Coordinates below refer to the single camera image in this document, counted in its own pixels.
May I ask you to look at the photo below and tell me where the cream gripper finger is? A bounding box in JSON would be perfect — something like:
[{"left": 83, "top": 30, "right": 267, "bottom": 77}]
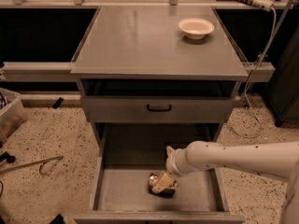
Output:
[{"left": 151, "top": 171, "right": 176, "bottom": 194}]

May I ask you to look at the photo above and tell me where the crushed orange can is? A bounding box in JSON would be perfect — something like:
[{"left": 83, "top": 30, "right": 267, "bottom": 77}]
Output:
[{"left": 148, "top": 172, "right": 178, "bottom": 197}]

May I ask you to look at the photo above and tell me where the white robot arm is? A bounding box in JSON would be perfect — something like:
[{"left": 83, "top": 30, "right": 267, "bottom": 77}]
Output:
[{"left": 151, "top": 141, "right": 299, "bottom": 224}]

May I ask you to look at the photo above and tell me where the open grey lower drawer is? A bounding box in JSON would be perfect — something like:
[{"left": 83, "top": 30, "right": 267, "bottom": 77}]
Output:
[{"left": 75, "top": 123, "right": 245, "bottom": 224}]

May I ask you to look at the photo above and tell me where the closed grey drawer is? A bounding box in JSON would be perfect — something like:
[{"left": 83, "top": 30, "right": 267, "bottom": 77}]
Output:
[{"left": 81, "top": 97, "right": 234, "bottom": 124}]

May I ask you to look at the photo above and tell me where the grey drawer cabinet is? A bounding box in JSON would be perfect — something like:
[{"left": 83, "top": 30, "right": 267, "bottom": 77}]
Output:
[{"left": 70, "top": 4, "right": 249, "bottom": 142}]

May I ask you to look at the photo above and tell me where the small black floor object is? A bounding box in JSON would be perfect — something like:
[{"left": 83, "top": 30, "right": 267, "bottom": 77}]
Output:
[{"left": 52, "top": 97, "right": 64, "bottom": 109}]

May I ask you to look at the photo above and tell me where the white bowl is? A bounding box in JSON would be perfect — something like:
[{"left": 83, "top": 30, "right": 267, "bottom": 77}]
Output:
[{"left": 178, "top": 18, "right": 214, "bottom": 40}]

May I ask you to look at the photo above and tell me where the clear plastic bin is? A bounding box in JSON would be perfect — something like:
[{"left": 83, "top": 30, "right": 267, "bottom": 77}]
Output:
[{"left": 0, "top": 88, "right": 28, "bottom": 144}]

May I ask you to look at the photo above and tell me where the black drawer handle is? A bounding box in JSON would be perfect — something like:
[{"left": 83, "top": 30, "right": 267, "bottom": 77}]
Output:
[{"left": 147, "top": 105, "right": 172, "bottom": 112}]

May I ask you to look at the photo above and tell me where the white cable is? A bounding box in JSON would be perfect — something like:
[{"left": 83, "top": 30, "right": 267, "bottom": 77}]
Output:
[{"left": 229, "top": 7, "right": 278, "bottom": 140}]

